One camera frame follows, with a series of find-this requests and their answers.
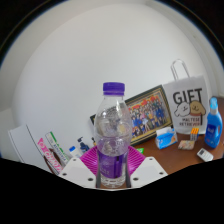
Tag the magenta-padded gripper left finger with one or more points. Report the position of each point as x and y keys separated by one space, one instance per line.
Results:
x=76 y=170

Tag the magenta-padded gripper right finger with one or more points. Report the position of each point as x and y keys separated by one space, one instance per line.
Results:
x=148 y=170

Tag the clear water bottle purple cap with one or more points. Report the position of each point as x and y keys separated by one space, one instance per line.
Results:
x=112 y=133

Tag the white lotion bottle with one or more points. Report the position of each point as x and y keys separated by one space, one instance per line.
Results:
x=74 y=152

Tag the small green packet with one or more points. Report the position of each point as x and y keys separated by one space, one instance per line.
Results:
x=140 y=150

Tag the dark blue pump bottle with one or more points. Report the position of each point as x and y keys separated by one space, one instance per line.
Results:
x=83 y=146

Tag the tall green and white box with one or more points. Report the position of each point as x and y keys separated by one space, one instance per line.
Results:
x=57 y=146

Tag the tall pink box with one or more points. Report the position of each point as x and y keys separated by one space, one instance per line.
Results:
x=48 y=155

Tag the small beige snack packet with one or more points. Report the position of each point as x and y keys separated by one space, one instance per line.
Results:
x=186 y=144

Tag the framed group photo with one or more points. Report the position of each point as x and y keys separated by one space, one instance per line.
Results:
x=150 y=115

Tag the white tall cabinet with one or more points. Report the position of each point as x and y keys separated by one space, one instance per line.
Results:
x=23 y=146

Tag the white remote control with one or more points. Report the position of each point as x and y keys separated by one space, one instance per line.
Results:
x=204 y=154

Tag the small orange striped box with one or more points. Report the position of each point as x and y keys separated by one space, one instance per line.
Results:
x=194 y=134

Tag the blue detergent bottle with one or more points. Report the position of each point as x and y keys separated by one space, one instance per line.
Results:
x=213 y=128

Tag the white paper gift bag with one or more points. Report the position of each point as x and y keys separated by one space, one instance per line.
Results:
x=188 y=100

